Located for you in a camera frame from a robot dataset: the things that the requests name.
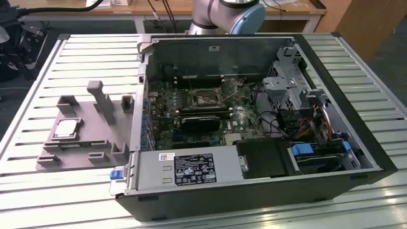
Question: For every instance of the silver square CPU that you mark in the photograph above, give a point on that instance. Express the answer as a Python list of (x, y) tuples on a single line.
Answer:
[(65, 128)]

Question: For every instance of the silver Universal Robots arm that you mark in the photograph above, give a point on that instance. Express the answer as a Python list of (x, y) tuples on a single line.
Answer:
[(221, 16)]

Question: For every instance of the CPU socket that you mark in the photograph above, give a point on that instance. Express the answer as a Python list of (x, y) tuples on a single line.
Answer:
[(203, 99)]

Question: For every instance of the green motherboard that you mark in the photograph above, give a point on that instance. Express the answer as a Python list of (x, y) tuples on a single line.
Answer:
[(203, 114)]

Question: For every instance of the black RAM stick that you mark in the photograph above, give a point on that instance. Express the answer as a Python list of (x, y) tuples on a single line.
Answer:
[(204, 114), (203, 110)]

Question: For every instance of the metal locking lever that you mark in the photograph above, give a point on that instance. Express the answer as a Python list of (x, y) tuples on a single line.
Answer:
[(227, 96)]

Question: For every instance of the grey power supply unit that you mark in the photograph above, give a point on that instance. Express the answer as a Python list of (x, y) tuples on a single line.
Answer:
[(187, 170)]

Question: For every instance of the grey metal drive cage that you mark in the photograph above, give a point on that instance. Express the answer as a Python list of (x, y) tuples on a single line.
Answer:
[(291, 81)]

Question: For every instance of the blue disk carrier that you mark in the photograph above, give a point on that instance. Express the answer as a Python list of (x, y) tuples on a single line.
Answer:
[(301, 149)]

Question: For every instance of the blue case latch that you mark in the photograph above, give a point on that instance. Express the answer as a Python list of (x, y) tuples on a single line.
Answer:
[(116, 173)]

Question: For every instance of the grey parts rack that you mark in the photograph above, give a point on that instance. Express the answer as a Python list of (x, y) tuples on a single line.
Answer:
[(85, 133)]

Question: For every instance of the black open PC case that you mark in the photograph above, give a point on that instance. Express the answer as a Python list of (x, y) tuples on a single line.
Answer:
[(241, 200)]

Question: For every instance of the wooden desk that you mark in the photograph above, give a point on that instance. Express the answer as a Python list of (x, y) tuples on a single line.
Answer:
[(177, 10)]

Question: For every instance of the brown wooden cabinet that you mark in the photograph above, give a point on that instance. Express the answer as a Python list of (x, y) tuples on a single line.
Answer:
[(371, 26)]

